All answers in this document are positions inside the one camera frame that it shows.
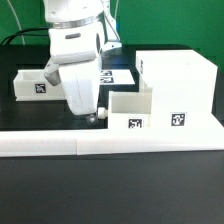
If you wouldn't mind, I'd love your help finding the white L-shaped fence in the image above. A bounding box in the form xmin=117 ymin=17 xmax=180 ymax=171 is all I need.
xmin=0 ymin=115 xmax=224 ymax=157

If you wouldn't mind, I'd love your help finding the white drawer cabinet box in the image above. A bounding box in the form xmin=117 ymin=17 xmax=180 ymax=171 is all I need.
xmin=136 ymin=50 xmax=218 ymax=128

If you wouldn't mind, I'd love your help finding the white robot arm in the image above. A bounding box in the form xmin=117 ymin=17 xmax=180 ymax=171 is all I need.
xmin=43 ymin=0 xmax=121 ymax=123

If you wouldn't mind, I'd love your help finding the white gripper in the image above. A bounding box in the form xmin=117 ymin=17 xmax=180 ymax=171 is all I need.
xmin=59 ymin=59 xmax=102 ymax=123

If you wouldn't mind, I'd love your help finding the white drawer with knob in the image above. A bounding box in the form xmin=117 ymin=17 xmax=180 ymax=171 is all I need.
xmin=98 ymin=91 xmax=152 ymax=129

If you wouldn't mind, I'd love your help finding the white thin cable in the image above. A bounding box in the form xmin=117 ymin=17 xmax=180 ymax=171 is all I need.
xmin=6 ymin=0 xmax=26 ymax=46

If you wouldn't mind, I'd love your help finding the fiducial marker sheet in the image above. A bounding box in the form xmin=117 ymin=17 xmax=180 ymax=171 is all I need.
xmin=100 ymin=69 xmax=135 ymax=85

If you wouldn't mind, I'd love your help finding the black cable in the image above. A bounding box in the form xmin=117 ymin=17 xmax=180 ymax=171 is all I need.
xmin=0 ymin=26 xmax=50 ymax=46

